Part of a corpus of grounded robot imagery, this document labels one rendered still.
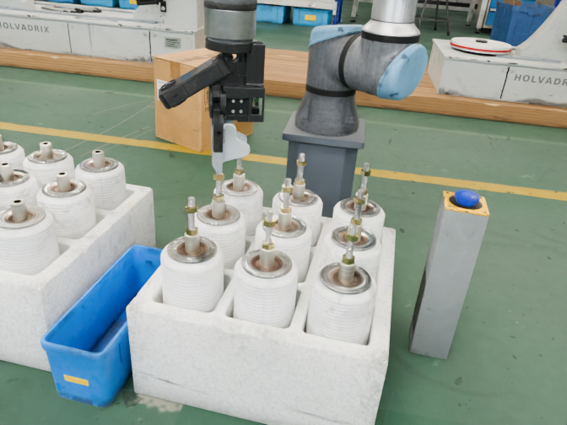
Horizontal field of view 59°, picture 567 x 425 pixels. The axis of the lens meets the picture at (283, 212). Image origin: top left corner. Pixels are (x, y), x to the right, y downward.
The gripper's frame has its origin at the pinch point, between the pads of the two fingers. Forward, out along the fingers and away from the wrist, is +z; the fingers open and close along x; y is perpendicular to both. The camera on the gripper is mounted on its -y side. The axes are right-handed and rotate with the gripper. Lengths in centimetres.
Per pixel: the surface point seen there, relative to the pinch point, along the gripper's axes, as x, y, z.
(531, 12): 336, 288, 3
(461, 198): -10.1, 39.4, 1.9
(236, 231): -3.8, 3.4, 10.5
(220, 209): -1.1, 0.9, 7.7
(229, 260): -4.5, 2.2, 16.0
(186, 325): -18.9, -5.1, 17.4
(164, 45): 198, -15, 17
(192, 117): 95, -3, 22
